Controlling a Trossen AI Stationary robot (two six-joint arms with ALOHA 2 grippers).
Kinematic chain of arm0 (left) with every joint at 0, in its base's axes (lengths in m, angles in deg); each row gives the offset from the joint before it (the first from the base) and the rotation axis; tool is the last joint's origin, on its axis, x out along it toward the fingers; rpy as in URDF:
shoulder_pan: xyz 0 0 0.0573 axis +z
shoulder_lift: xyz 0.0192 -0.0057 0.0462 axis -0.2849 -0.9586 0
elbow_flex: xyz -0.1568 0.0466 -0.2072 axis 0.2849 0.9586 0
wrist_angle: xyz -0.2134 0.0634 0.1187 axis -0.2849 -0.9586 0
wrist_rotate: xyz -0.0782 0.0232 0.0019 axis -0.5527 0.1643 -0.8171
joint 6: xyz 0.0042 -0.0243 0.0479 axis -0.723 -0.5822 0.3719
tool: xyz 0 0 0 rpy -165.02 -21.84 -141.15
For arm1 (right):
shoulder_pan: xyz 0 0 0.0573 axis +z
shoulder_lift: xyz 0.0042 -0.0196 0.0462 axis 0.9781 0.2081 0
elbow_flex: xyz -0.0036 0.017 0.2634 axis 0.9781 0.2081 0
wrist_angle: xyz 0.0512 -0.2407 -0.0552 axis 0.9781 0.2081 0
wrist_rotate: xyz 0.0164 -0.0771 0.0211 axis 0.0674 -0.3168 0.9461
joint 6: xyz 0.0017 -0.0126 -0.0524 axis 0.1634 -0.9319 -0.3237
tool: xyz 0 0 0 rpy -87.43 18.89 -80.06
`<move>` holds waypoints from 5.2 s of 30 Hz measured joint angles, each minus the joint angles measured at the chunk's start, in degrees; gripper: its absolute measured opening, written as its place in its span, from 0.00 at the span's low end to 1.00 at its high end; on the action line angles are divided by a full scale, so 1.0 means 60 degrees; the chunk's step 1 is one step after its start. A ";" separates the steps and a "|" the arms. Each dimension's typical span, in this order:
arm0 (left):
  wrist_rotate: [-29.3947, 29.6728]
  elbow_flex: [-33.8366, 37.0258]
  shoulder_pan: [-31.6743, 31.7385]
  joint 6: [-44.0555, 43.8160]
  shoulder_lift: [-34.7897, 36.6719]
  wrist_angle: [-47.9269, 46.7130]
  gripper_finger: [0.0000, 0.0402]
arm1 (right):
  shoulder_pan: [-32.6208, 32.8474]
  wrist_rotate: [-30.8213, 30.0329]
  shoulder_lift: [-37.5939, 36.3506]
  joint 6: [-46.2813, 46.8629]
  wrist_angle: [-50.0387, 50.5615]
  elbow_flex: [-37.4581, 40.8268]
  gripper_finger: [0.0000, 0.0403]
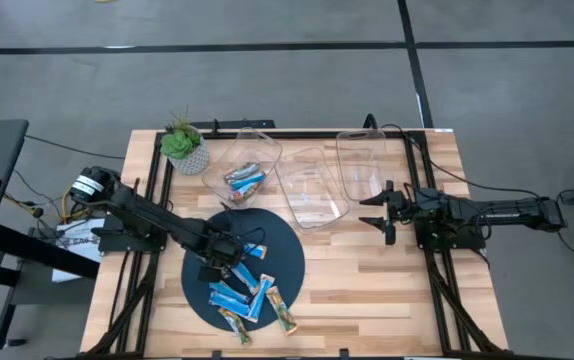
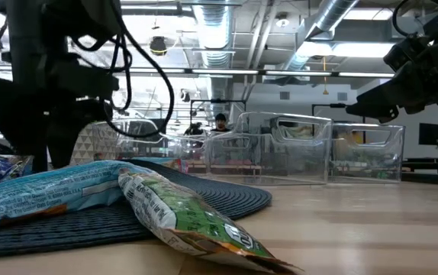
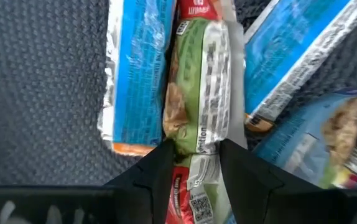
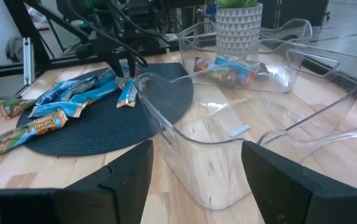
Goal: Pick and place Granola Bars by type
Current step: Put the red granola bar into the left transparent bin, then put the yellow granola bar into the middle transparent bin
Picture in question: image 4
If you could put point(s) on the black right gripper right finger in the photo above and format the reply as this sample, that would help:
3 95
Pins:
284 193

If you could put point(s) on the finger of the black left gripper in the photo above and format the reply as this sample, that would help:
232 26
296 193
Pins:
132 66
115 65

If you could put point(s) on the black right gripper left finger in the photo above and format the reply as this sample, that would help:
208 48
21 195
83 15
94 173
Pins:
116 193

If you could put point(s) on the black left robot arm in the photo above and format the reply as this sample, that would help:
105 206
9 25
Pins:
72 9

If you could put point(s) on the green orange Chewy granola bar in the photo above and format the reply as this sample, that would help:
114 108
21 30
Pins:
20 135

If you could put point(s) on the dark round woven placemat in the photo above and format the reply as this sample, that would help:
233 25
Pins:
110 124

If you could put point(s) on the clear plastic bin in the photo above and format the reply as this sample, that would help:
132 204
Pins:
337 149
197 46
212 174

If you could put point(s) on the light blue tape strip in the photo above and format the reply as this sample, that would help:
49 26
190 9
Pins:
239 131

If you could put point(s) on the white triangle pattern plant pot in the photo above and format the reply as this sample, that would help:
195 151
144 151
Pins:
237 28

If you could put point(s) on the green succulent plant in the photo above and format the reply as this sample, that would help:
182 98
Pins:
234 3

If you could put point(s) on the black cabinet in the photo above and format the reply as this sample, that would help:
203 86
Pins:
290 12

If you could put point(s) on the silver aluminium post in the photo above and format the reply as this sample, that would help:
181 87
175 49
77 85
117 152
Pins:
28 62

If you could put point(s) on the black rig frame strut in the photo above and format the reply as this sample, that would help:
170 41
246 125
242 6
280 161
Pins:
26 25

